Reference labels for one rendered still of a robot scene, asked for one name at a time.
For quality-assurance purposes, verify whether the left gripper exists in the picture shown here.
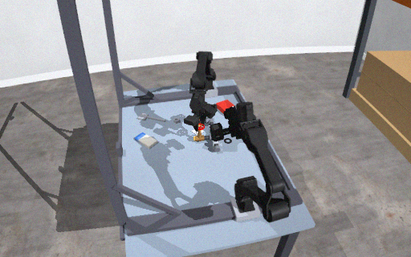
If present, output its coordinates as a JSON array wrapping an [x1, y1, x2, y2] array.
[[184, 110, 206, 132]]

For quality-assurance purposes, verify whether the red rectangular block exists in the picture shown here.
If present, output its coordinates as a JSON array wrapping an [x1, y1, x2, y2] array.
[[216, 100, 234, 114]]

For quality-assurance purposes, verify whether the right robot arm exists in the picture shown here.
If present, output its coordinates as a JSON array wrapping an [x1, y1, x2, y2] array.
[[224, 102, 291, 222]]

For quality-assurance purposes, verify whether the grey metal frame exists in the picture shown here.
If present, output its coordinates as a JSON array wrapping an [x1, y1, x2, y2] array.
[[57, 0, 181, 225]]

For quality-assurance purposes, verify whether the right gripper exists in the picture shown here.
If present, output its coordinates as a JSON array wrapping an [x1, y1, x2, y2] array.
[[210, 122, 241, 141]]

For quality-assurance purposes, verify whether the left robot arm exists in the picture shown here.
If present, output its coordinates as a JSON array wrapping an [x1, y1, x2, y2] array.
[[189, 51, 217, 119]]

